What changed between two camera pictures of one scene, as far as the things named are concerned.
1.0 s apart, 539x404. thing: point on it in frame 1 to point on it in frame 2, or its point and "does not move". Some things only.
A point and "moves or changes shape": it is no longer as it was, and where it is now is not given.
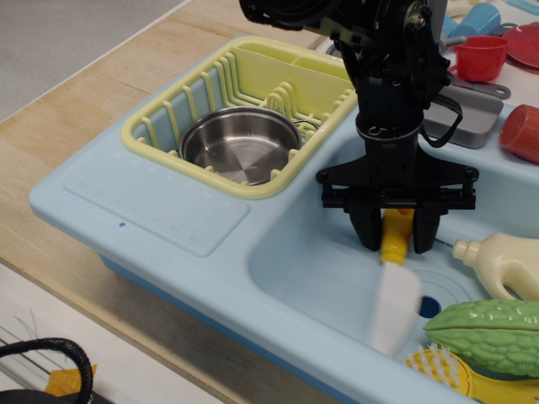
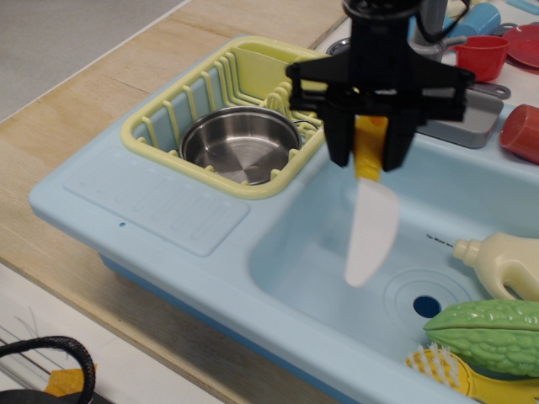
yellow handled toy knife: (397, 299) moves or changes shape
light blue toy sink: (281, 277) does not move
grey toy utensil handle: (493, 90) does not move
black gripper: (397, 174) to (381, 77)
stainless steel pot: (246, 144) does not move
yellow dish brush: (443, 366) does not move
